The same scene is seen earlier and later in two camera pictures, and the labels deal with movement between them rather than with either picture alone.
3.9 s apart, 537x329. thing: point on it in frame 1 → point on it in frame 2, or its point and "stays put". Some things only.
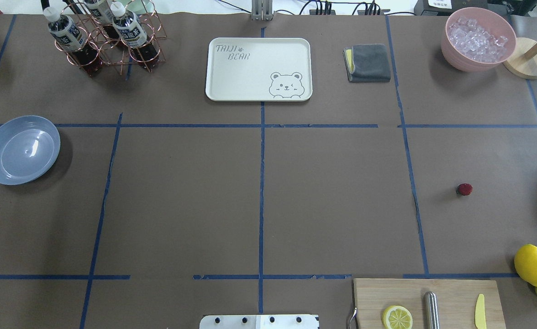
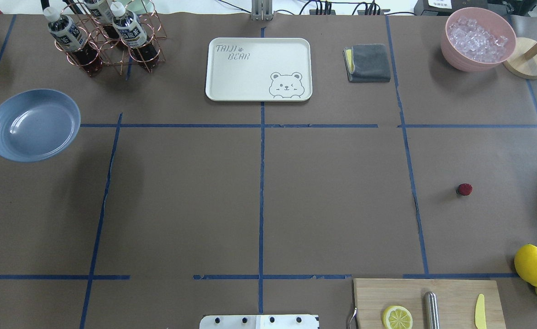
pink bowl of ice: (477, 39) stays put
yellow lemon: (533, 265) stays put
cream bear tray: (259, 69) stays put
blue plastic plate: (21, 150) → (34, 125)
